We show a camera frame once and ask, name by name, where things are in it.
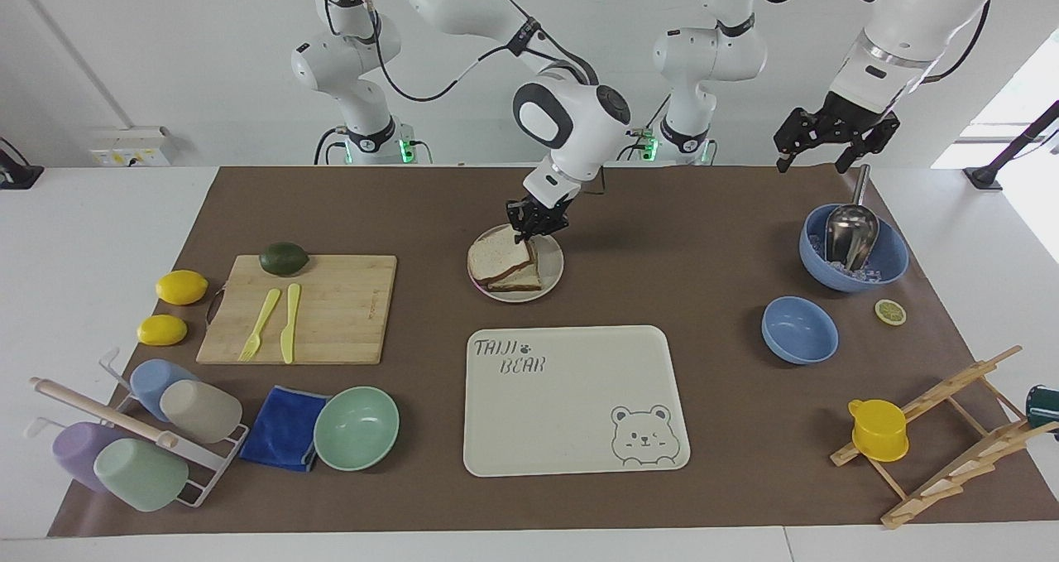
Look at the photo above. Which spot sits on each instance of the small blue bowl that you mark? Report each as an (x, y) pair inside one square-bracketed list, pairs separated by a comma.
[(798, 330)]

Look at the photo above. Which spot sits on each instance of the black stand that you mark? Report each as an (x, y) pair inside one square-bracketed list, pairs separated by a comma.
[(18, 175), (984, 175)]

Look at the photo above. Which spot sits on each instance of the blue cloth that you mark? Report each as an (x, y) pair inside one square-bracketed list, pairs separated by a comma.
[(281, 429)]

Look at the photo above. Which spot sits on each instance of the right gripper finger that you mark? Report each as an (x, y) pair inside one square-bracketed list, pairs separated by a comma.
[(551, 226), (519, 218)]

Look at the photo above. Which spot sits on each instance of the green avocado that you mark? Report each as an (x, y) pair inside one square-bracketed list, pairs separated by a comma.
[(284, 259)]

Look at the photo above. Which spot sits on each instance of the large blue bowl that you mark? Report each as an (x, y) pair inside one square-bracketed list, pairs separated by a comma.
[(893, 260)]

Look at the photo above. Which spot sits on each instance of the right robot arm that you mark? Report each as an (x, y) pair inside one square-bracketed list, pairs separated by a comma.
[(463, 3)]

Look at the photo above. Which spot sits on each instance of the beige cup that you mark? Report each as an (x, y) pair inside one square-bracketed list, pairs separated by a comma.
[(203, 411)]

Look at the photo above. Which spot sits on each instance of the metal scoop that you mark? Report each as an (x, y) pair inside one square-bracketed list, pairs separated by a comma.
[(852, 231)]

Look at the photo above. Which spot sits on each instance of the lemon slice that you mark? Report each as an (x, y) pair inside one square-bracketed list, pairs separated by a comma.
[(891, 312)]

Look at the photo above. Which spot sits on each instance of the cream tray with bear print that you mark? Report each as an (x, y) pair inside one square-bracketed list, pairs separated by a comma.
[(563, 413)]

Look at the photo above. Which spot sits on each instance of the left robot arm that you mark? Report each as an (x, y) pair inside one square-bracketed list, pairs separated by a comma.
[(703, 57)]

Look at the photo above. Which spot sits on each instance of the wooden dish rack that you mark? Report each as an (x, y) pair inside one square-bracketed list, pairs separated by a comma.
[(951, 467)]

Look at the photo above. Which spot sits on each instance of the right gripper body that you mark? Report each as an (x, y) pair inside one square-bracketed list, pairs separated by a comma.
[(553, 207)]

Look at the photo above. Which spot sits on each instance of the large yellow lemon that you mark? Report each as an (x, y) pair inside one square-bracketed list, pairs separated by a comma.
[(182, 287)]

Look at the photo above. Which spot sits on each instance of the white wall socket box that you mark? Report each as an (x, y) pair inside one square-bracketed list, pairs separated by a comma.
[(132, 146)]

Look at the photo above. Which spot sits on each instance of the brown-crust sandwich bottom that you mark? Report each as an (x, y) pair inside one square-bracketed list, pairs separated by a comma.
[(521, 277)]

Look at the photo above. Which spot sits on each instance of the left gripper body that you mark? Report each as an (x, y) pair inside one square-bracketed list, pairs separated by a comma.
[(852, 115)]

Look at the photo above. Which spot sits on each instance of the bamboo cutting board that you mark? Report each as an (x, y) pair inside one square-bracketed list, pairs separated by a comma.
[(347, 314)]

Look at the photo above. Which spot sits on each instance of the mint green bowl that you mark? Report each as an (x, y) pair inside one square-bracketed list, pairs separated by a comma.
[(356, 428)]

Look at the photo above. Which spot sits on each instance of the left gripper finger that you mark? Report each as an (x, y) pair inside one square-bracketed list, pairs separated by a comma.
[(798, 132), (870, 141)]

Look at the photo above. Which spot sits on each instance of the dark green cup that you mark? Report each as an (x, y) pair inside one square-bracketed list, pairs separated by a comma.
[(1046, 406)]

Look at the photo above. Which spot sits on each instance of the yellow-green plastic knife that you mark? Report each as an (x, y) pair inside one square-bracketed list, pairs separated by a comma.
[(289, 322)]

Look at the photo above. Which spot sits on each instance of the purple cup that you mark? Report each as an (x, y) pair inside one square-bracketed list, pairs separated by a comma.
[(76, 454)]

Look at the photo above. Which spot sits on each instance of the yellow-green plastic fork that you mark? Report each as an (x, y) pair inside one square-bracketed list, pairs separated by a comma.
[(263, 318)]

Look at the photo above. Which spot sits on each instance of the round beige plate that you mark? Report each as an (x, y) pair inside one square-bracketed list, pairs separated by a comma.
[(553, 266)]

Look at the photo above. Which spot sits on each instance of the mint green cup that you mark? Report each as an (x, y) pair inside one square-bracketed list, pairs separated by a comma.
[(141, 475)]

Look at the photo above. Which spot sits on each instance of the small yellow lemon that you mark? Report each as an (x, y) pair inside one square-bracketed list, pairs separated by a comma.
[(162, 330)]

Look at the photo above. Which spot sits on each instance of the white bread slice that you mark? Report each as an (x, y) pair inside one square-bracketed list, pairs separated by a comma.
[(496, 257)]

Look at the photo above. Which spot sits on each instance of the light blue cup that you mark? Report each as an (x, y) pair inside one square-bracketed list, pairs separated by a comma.
[(153, 380)]

